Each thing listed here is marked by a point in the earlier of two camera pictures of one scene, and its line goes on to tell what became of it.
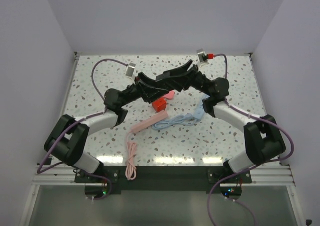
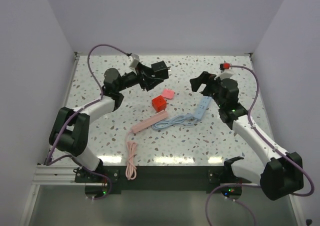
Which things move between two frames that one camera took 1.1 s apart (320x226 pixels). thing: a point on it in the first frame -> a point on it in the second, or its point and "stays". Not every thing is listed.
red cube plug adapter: (159, 105) stays
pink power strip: (157, 117) stays
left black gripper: (150, 89) -> (149, 83)
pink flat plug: (170, 95) stays
